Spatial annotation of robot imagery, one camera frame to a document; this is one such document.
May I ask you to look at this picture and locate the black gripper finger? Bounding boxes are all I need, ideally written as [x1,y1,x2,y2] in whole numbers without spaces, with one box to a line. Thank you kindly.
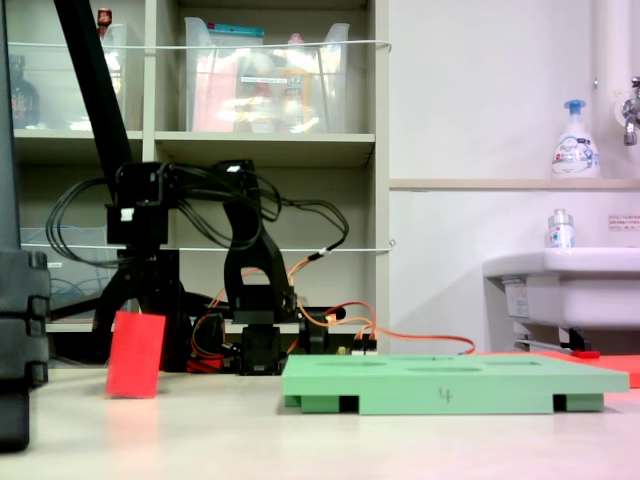
[92,263,127,363]

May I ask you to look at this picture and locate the red square block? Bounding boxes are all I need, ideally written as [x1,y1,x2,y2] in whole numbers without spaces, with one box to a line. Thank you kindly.
[104,310,167,400]

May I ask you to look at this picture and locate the thin black tripod leg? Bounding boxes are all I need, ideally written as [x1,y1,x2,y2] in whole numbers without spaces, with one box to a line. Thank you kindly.
[48,294,109,322]

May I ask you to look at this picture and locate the notched black stack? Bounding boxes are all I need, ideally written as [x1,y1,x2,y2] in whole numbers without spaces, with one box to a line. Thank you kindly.
[0,248,52,454]

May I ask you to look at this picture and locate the red table clamp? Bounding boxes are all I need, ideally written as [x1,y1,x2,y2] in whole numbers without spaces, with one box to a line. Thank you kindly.
[186,349,227,374]

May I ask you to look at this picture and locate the beige shelf unit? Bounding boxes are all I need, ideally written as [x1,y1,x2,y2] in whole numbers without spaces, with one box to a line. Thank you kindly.
[0,0,392,372]

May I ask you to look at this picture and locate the dark glass bottle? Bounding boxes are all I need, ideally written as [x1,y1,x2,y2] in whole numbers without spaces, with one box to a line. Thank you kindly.
[8,53,41,131]

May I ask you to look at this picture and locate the clear plastic bin with bottles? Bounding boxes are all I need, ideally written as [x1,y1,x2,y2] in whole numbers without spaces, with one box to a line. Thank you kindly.
[183,16,351,135]

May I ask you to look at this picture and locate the black clamp knob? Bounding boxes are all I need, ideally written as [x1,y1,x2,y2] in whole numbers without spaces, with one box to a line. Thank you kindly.
[298,305,347,357]

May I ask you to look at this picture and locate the green shape sorter board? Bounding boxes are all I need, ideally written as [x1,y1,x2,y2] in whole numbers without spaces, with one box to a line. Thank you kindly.
[280,353,631,416]

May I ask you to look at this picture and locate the small clear sanitizer bottle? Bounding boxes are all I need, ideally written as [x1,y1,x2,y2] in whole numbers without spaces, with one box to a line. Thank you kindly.
[544,208,576,250]

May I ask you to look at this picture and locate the white sink basin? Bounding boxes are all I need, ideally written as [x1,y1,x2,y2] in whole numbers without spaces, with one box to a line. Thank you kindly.
[481,246,640,332]

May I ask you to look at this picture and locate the white soap pump bottle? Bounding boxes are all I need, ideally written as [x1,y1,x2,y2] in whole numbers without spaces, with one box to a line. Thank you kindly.
[550,98,602,180]

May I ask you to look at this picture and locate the metal faucet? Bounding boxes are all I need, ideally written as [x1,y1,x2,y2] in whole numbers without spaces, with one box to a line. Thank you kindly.
[608,75,640,148]

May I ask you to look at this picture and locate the clear bin with blue cables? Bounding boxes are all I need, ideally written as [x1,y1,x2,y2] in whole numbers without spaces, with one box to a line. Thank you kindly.
[19,227,139,322]

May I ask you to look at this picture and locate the looped black arm wires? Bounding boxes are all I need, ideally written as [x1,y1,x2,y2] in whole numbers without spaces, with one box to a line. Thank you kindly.
[45,177,126,269]

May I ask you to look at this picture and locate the long black wire bundle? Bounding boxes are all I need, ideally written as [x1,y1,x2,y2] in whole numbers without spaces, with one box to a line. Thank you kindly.
[169,164,351,262]

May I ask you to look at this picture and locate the circuit board with wires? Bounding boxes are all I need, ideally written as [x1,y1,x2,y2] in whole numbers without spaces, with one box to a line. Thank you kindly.
[335,335,379,357]

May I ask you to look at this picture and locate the thin orange wire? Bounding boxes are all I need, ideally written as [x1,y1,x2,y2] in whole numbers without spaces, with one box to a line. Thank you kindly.
[287,257,477,357]

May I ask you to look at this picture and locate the wall label with red text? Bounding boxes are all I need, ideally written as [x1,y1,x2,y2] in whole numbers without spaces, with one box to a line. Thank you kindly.
[607,213,640,233]

